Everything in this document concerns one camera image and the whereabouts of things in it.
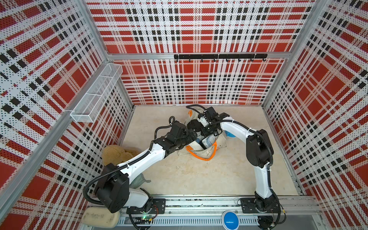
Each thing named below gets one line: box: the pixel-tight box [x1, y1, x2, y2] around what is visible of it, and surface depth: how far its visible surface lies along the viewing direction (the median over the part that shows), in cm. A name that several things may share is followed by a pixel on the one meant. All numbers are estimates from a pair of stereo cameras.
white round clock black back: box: [186, 119, 204, 133], surface depth 96 cm
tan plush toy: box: [101, 144, 142, 166], surface depth 74 cm
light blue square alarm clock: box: [200, 134, 219, 150], surface depth 91 cm
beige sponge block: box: [81, 206, 121, 229], surface depth 69 cm
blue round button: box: [221, 210, 240, 230], surface depth 69 cm
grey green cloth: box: [129, 172, 152, 190], surface depth 84 cm
